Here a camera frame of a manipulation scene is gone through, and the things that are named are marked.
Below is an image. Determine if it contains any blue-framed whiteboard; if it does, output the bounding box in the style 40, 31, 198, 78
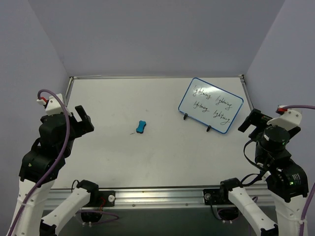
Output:
178, 78, 244, 134

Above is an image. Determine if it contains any blue whiteboard eraser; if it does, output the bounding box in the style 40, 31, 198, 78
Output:
136, 120, 146, 134

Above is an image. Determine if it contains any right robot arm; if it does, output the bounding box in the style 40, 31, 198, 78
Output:
218, 105, 315, 236

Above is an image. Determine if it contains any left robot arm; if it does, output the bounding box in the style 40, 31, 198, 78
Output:
7, 106, 99, 236

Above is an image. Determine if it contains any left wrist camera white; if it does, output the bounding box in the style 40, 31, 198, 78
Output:
36, 96, 63, 116

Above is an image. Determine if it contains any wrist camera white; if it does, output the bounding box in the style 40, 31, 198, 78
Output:
36, 96, 63, 116
267, 105, 302, 131

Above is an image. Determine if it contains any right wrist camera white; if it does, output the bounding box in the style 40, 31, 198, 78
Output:
267, 105, 302, 131

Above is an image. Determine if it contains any wire whiteboard stand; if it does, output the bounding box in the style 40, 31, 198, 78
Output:
183, 113, 212, 132

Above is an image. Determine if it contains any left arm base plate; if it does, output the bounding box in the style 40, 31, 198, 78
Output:
96, 190, 116, 207

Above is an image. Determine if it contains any aluminium front rail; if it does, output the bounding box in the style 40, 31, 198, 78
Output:
44, 185, 274, 210

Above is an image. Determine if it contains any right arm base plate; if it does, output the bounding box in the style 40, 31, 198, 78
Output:
203, 188, 222, 206

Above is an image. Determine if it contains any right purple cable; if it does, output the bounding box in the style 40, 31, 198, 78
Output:
285, 105, 315, 236

